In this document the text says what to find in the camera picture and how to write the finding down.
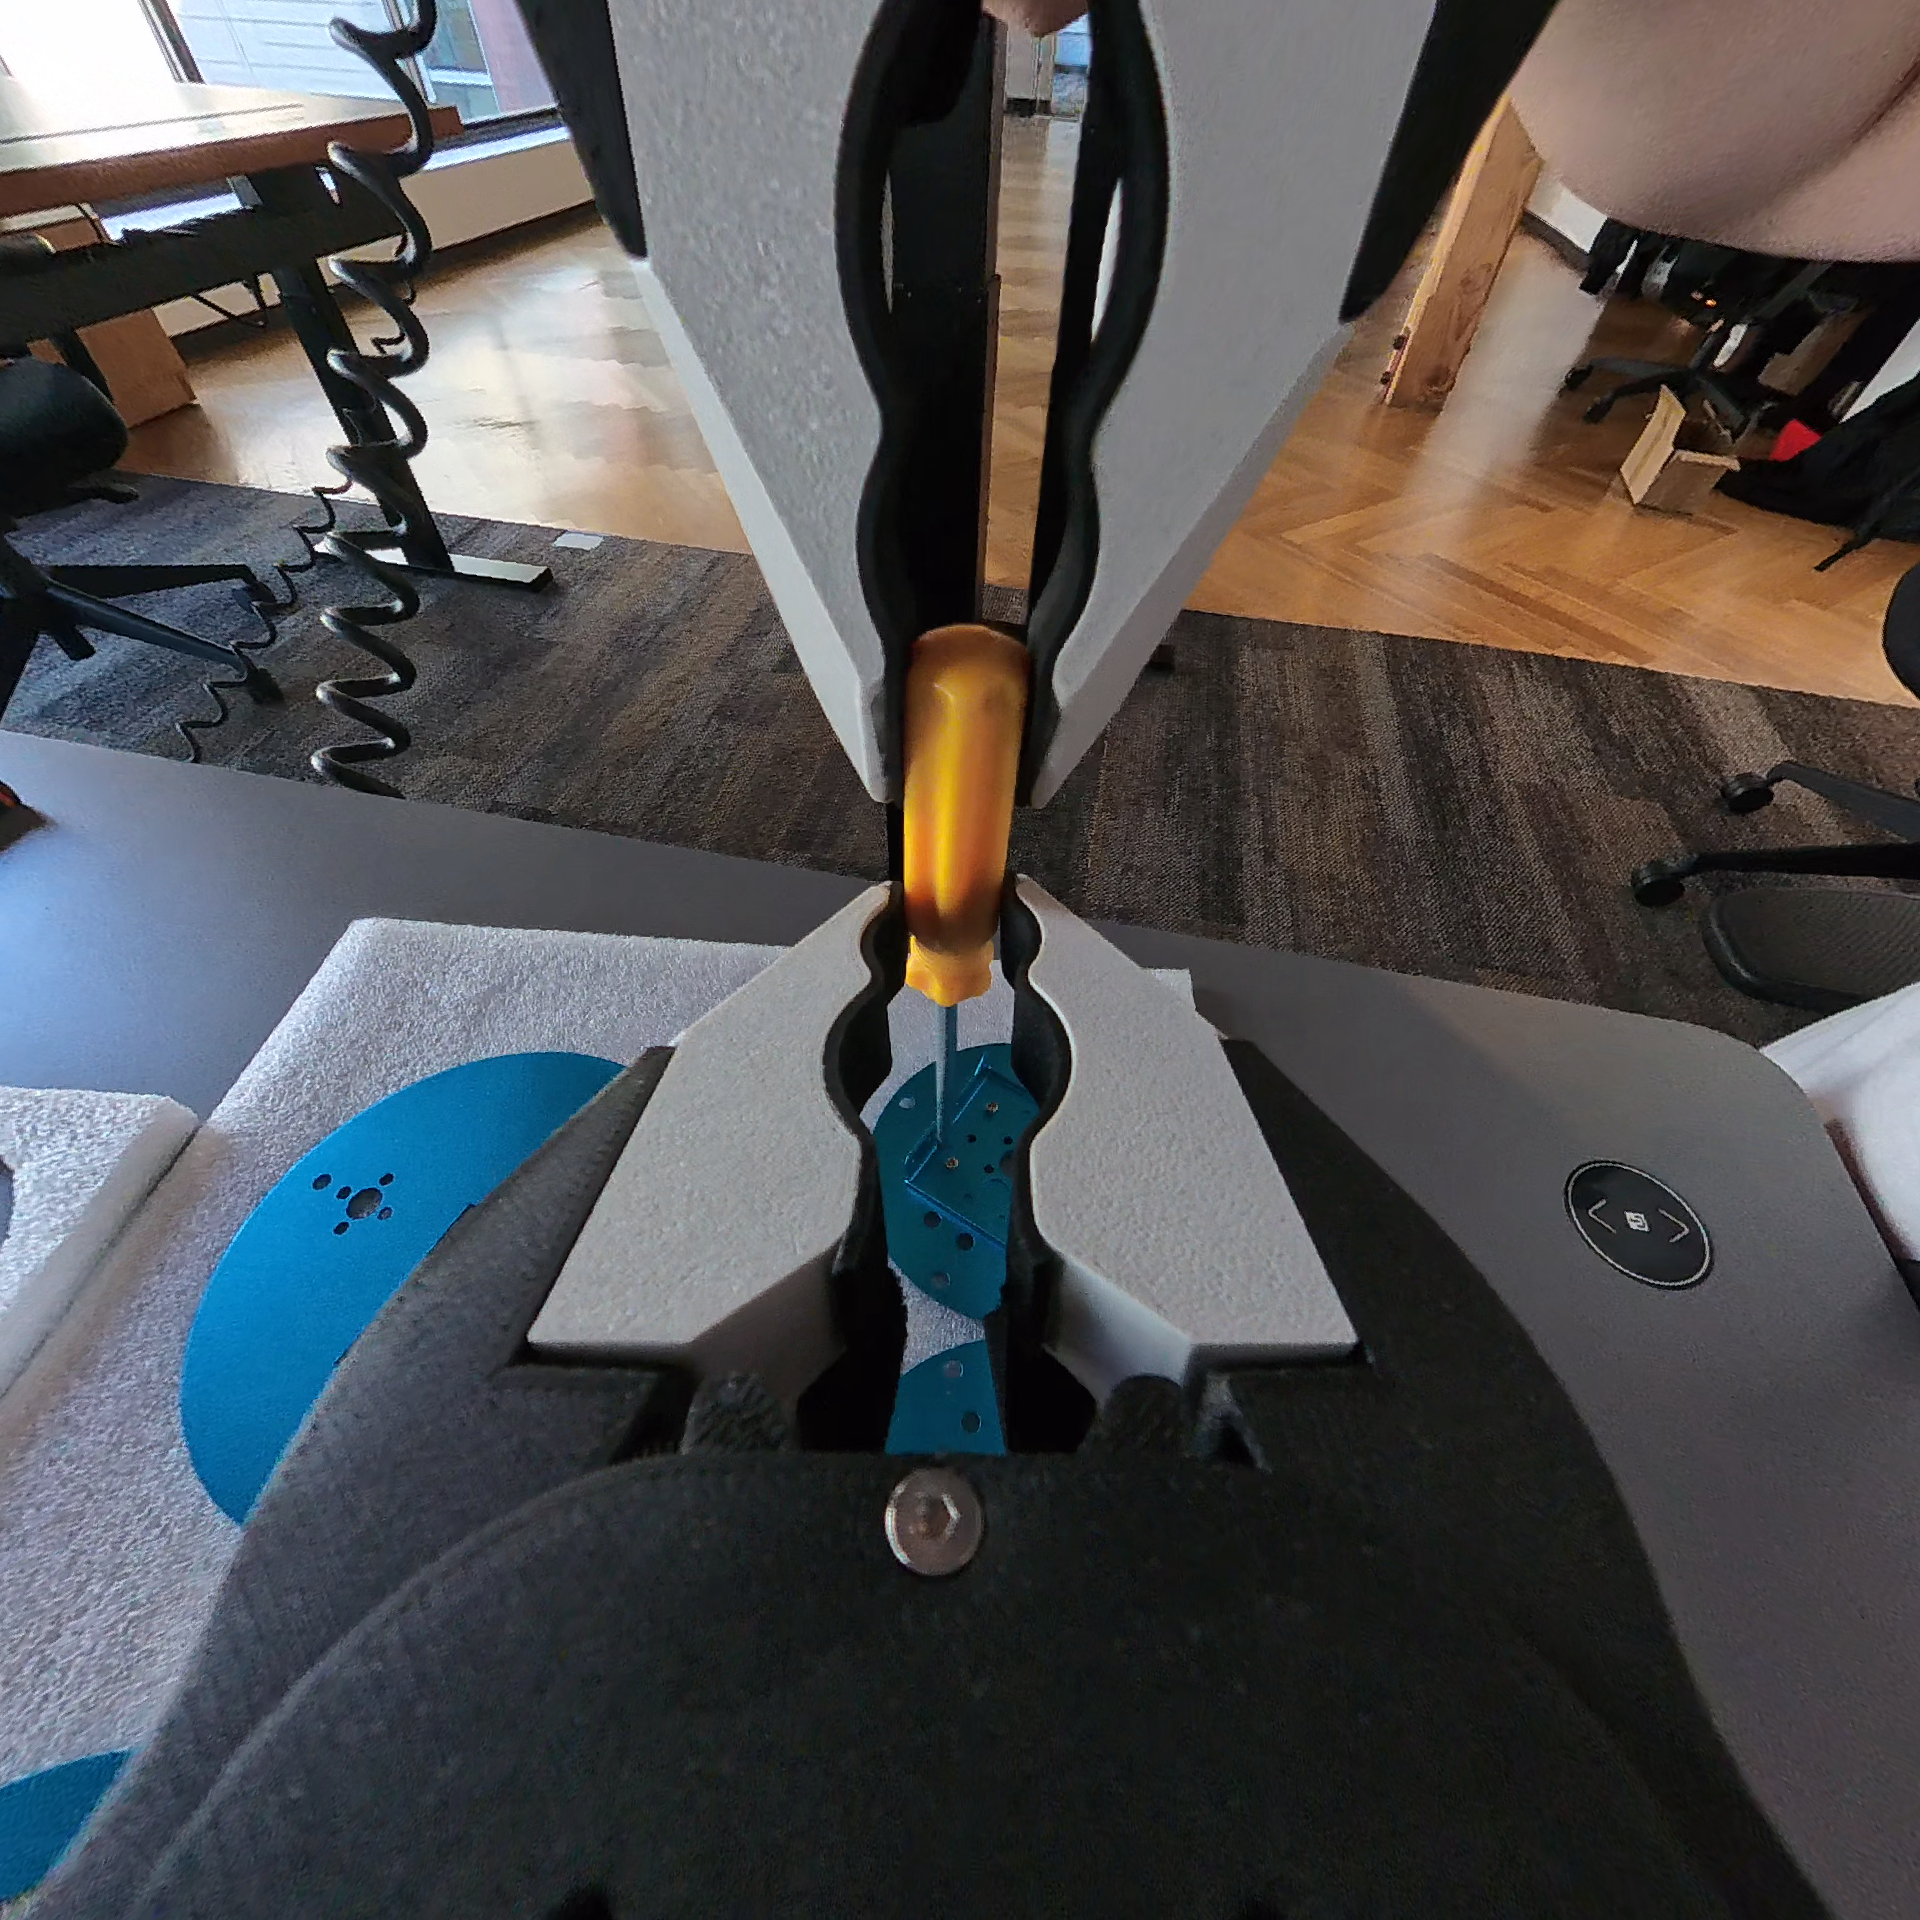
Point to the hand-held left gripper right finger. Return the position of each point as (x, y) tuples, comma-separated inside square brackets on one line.
[(1185, 1185)]

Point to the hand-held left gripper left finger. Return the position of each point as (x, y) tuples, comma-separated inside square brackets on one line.
[(720, 1185)]

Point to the black table leg frame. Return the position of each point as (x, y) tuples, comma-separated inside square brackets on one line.
[(944, 376)]

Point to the dark swivel chair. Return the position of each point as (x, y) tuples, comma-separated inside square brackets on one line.
[(1724, 301)]

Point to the person's white shirt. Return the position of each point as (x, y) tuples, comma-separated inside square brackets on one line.
[(1868, 1109)]

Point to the round desk control panel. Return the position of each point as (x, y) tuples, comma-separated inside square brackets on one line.
[(1637, 1224)]

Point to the person's right forearm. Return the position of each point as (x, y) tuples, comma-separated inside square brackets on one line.
[(1724, 105)]

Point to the large blue disc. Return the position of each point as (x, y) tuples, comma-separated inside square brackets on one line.
[(300, 1349)]

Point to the wooden post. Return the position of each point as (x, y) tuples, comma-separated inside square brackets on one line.
[(1464, 254)]

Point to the brown cardboard box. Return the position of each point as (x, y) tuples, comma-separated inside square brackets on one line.
[(135, 368)]

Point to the blue perforated plate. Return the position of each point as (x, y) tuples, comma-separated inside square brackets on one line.
[(944, 1412)]

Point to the small blue perforated disc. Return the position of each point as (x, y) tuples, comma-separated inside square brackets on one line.
[(896, 1119)]

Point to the blue metal bracket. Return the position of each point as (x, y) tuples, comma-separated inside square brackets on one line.
[(968, 1185)]

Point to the black and red backpack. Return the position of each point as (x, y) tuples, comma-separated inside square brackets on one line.
[(1845, 464)]

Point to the white foam sheet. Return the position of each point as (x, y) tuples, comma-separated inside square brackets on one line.
[(451, 991)]

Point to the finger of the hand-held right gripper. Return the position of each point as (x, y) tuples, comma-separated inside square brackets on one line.
[(1243, 224), (733, 224)]

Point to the wooden top table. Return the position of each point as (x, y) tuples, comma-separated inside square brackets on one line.
[(149, 149)]

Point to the white foam square frame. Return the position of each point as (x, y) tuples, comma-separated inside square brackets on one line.
[(75, 1185)]

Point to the small wooden crate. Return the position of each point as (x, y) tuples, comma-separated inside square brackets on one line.
[(1687, 480)]

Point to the black office chair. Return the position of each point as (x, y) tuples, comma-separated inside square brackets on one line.
[(44, 428), (1821, 937)]

